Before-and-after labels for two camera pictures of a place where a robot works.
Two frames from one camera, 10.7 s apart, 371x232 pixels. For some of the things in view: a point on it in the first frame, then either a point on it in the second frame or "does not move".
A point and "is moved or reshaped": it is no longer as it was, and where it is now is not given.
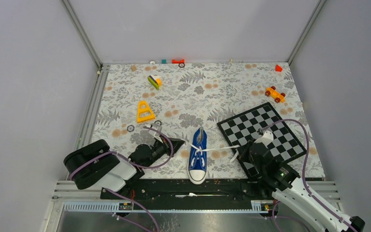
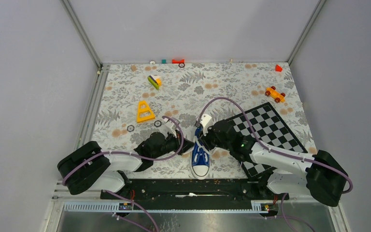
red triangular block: [278, 68] does not move
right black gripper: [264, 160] -> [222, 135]
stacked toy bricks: [155, 80] does not move
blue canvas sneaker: [197, 170] is moved or reshaped
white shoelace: [200, 150] is moved or reshaped
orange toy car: [272, 92] does not move
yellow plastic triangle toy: [144, 112] does not move
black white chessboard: [242, 129] does not move
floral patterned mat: [135, 100] does not move
